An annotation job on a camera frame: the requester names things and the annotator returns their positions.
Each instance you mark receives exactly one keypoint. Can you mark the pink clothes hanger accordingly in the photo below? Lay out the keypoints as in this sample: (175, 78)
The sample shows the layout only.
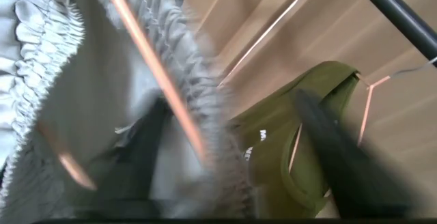
(366, 111)
(153, 63)

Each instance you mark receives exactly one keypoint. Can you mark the black clothes rack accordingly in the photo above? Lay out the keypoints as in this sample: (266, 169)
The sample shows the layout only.
(399, 15)

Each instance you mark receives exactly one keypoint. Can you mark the green long-sleeved shirt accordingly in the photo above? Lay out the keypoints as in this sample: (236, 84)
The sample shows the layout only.
(273, 121)

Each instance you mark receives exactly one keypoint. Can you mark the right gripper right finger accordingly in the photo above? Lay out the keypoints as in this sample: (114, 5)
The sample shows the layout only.
(351, 169)

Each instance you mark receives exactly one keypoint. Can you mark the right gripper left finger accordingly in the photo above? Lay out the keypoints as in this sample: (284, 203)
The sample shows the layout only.
(129, 176)

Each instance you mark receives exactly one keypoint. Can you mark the pale grey shorts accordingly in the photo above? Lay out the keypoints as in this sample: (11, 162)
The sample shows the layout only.
(85, 80)

